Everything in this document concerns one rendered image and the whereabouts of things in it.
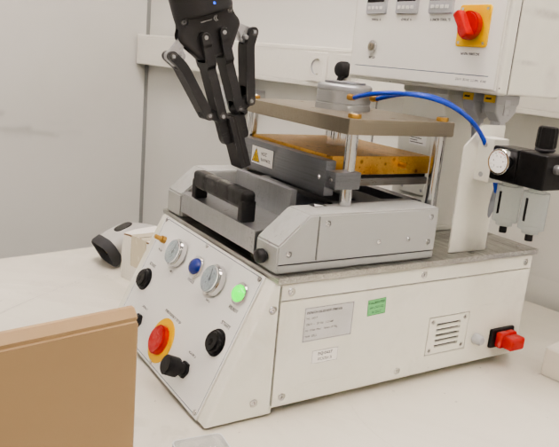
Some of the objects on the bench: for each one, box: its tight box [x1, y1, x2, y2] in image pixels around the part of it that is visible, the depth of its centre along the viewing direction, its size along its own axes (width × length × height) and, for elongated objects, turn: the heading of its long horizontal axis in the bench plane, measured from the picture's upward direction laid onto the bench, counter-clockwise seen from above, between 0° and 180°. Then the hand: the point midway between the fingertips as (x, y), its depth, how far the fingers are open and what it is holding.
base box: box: [118, 214, 532, 428], centre depth 101 cm, size 54×38×17 cm
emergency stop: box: [148, 325, 169, 355], centre depth 90 cm, size 2×4×4 cm, turn 12°
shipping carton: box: [121, 226, 157, 281], centre depth 126 cm, size 19×13×9 cm
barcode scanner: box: [91, 222, 155, 267], centre depth 135 cm, size 20×8×8 cm, turn 112°
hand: (234, 140), depth 88 cm, fingers closed
